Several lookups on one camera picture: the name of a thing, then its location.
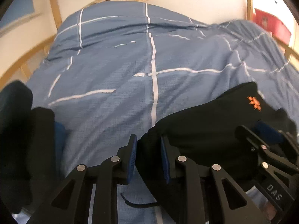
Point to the red storage box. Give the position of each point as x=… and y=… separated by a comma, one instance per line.
x=272, y=24

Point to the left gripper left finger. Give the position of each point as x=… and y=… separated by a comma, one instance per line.
x=90, y=192

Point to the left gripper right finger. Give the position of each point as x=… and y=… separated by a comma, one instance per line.
x=200, y=194

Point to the wooden bunk bed frame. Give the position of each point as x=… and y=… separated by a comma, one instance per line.
x=29, y=36

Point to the dark folded clothes pile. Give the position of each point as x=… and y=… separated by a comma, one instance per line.
x=28, y=161

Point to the blue window blind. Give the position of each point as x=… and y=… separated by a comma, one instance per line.
x=16, y=10

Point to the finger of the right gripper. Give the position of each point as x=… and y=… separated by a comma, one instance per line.
x=252, y=145
x=267, y=133

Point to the black pants orange logo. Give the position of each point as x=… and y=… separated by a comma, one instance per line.
x=206, y=134

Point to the blue checked duvet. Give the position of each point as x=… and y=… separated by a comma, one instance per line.
x=118, y=67

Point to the blue folded garment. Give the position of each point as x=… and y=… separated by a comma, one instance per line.
x=60, y=136

